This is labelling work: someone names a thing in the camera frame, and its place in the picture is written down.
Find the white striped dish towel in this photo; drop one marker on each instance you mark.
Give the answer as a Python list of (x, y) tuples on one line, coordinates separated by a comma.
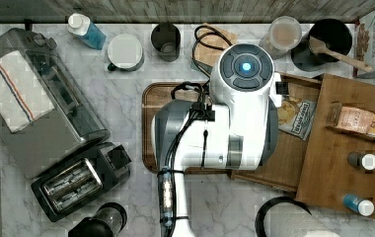
[(23, 99)]

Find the white lidded mug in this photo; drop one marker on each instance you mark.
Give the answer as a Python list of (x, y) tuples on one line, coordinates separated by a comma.
[(125, 52)]

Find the blue spice bottle white cap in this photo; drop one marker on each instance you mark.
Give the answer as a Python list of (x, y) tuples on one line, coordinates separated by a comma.
[(363, 206)]

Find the small wooden cutting board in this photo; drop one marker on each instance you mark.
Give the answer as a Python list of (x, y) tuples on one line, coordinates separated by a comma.
[(209, 49)]

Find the wooden spatula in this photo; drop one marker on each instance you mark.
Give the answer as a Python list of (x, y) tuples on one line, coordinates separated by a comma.
[(318, 46)]

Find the wooden tea box rack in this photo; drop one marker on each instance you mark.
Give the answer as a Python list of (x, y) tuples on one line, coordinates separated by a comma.
[(346, 118)]

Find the black coffee grinder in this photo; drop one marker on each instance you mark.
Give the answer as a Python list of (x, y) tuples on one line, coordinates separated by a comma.
[(108, 221)]

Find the dark metal cup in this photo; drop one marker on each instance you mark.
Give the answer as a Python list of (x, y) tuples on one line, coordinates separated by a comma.
[(166, 39)]

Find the black two-slot toaster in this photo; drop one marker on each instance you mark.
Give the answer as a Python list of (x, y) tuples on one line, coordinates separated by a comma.
[(81, 178)]

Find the wooden cabinet top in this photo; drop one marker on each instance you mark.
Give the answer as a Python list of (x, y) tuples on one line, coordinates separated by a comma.
[(326, 176)]

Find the chip bag in drawer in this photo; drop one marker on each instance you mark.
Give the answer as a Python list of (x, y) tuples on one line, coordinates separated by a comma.
[(295, 116)]

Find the clear glass jar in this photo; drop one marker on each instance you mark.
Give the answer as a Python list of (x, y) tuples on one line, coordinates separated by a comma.
[(283, 34)]

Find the stainless steel toaster oven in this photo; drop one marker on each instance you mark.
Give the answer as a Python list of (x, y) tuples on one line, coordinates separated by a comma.
[(44, 115)]

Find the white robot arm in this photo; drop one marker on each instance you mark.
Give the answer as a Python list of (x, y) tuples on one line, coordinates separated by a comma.
[(233, 124)]

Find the dark spice bottle white cap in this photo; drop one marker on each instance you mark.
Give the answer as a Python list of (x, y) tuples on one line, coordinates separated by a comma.
[(359, 160)]

